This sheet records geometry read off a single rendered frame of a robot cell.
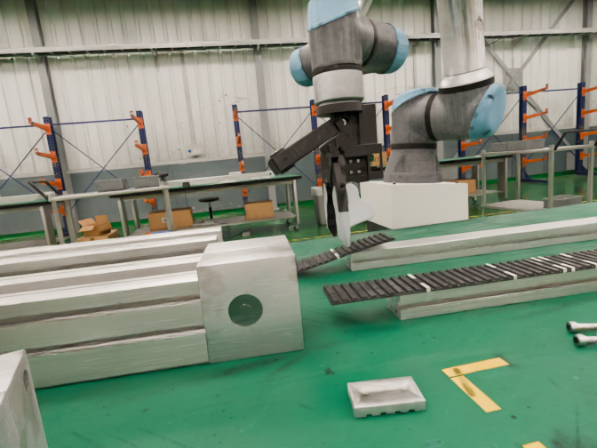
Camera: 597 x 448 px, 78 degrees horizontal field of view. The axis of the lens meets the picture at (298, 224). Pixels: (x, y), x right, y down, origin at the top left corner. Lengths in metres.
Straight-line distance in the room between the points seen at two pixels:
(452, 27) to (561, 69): 10.74
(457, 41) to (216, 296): 0.74
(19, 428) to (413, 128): 0.91
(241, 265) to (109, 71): 8.21
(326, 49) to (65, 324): 0.46
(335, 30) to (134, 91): 7.86
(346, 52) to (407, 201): 0.44
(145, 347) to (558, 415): 0.32
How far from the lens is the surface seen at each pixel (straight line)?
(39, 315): 0.41
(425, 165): 0.97
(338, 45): 0.57
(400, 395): 0.30
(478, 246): 0.68
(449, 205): 0.96
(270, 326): 0.36
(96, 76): 8.54
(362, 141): 0.57
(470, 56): 0.92
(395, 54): 0.67
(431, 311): 0.43
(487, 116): 0.91
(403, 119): 0.99
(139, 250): 0.55
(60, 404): 0.39
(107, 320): 0.37
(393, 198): 0.89
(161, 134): 8.13
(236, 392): 0.33
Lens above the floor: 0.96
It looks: 10 degrees down
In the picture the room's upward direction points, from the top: 5 degrees counter-clockwise
